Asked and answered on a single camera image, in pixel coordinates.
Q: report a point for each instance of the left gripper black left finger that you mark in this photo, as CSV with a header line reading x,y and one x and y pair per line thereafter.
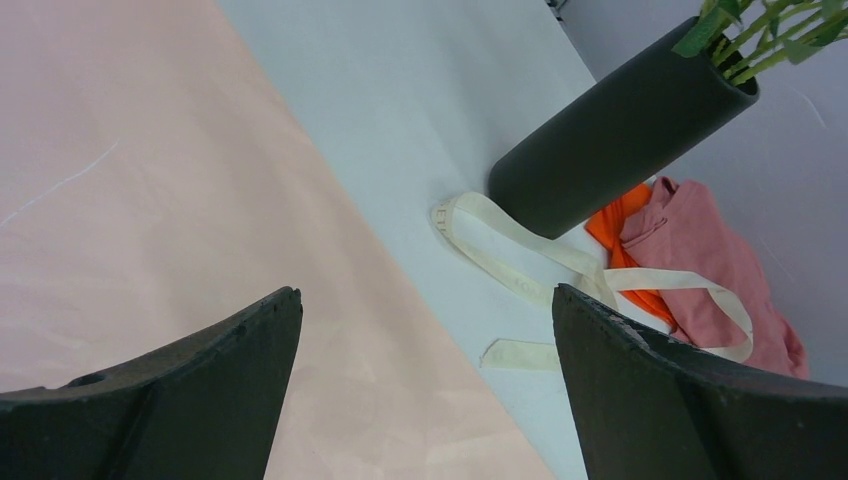
x,y
206,406

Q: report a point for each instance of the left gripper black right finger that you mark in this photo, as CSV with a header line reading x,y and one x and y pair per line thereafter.
x,y
647,406

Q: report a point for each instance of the peach white artificial roses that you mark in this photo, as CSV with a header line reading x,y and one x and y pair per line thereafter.
x,y
742,39

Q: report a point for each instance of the pink crumpled cloth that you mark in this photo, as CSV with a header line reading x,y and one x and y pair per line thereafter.
x,y
681,228

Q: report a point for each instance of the cream printed ribbon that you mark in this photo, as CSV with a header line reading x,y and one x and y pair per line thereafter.
x,y
528,265

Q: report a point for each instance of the orange paper piece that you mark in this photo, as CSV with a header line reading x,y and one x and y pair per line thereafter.
x,y
606,226

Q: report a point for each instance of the black cylindrical vase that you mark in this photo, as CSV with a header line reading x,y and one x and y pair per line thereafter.
x,y
627,127

